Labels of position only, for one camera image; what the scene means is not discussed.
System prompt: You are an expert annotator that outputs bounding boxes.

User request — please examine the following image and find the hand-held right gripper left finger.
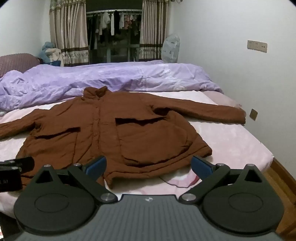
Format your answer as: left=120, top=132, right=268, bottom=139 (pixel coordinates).
left=32, top=156, right=117, bottom=203

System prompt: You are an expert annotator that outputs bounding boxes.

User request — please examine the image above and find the beige wall socket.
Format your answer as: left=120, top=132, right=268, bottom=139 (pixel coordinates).
left=247, top=40, right=268, bottom=53

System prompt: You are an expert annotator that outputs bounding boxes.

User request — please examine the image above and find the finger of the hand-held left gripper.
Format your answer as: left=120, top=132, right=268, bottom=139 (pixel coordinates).
left=0, top=157, right=35, bottom=173

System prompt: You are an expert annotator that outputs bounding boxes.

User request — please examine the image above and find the covered standing fan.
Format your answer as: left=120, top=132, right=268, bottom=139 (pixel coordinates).
left=161, top=34, right=181, bottom=63

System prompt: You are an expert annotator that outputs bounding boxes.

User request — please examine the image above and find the mauve bed sheet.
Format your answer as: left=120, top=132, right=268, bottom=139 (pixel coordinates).
left=201, top=90, right=245, bottom=112

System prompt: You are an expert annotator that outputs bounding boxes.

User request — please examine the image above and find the blue plush toy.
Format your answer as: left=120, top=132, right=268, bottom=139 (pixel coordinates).
left=38, top=42, right=56, bottom=64

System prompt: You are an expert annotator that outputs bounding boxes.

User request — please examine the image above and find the striped beige curtain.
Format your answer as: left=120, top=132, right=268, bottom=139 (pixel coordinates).
left=139, top=0, right=169, bottom=61
left=49, top=0, right=89, bottom=67

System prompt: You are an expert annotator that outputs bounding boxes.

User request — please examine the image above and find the brown jacket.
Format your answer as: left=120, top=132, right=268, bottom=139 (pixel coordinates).
left=0, top=86, right=247, bottom=189

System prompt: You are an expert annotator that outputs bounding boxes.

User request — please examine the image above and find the pink padded headboard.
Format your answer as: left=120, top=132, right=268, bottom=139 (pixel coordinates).
left=0, top=53, right=40, bottom=78

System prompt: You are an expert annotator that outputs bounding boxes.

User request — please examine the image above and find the white bag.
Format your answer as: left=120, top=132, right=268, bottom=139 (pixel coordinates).
left=45, top=48, right=64, bottom=67

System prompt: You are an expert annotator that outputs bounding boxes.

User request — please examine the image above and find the purple duvet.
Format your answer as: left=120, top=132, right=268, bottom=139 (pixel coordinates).
left=0, top=60, right=224, bottom=110

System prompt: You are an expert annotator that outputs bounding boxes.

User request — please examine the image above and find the row of hanging clothes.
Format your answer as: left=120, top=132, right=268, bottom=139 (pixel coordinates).
left=87, top=10, right=142, bottom=50

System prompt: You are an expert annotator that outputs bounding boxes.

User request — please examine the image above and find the dark balcony window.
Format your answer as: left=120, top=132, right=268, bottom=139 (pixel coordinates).
left=86, top=9, right=142, bottom=65

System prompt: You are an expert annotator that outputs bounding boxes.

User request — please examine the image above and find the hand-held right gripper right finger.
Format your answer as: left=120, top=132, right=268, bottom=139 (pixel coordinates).
left=180, top=155, right=264, bottom=205

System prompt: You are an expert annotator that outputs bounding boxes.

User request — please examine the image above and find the pink printed blanket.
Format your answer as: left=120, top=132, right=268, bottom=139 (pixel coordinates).
left=0, top=90, right=274, bottom=207

